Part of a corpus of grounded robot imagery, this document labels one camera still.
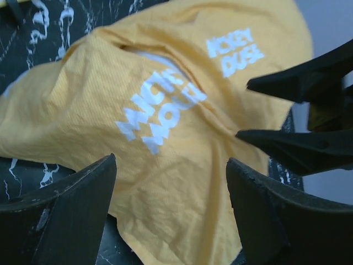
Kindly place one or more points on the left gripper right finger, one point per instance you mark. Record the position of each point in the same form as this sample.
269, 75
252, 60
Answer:
278, 224

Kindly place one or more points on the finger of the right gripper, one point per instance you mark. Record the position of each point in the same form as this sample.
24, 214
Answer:
304, 153
306, 81

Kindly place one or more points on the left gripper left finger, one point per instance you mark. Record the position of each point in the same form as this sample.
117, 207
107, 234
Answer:
61, 223

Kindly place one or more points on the orange and blue pillowcase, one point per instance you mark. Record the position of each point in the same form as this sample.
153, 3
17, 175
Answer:
171, 138

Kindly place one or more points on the white pillow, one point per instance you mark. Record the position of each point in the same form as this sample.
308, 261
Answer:
169, 63

